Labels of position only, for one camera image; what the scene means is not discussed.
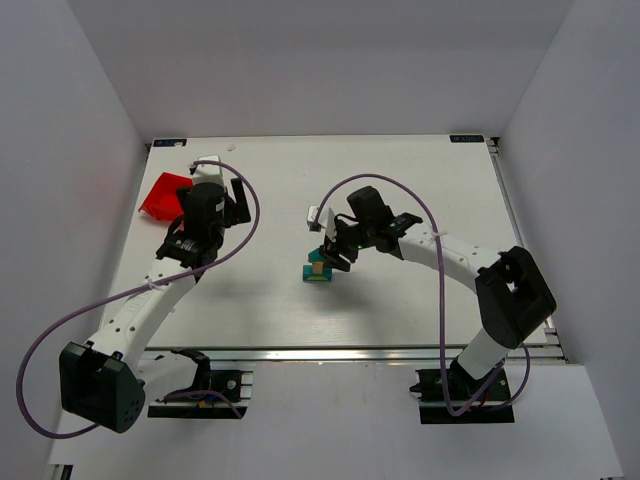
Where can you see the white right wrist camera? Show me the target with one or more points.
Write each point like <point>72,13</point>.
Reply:
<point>322,221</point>

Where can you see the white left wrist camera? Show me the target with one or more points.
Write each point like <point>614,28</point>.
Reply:
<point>206,170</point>

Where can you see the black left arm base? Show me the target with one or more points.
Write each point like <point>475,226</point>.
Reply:
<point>210,390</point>

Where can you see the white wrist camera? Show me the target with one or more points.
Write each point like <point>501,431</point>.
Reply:
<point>206,170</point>
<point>322,221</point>

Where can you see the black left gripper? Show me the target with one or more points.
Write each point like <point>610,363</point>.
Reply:
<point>238,201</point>

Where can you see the red plastic bin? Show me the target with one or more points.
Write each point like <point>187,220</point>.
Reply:
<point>161,203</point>

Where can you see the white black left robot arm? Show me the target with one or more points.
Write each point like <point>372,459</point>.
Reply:
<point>103,380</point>

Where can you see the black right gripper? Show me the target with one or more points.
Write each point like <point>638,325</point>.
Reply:
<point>341,245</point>

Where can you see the blue label sticker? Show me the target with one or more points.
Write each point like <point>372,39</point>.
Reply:
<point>466,138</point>
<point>169,143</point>

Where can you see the long teal wood block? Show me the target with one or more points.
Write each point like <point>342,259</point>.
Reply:
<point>310,275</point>

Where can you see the blue label sticker left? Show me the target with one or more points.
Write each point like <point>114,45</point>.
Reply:
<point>169,143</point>

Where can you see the blue label sticker right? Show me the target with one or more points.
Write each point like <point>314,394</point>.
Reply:
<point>466,138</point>

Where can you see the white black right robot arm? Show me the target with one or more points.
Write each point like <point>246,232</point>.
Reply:
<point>513,296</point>

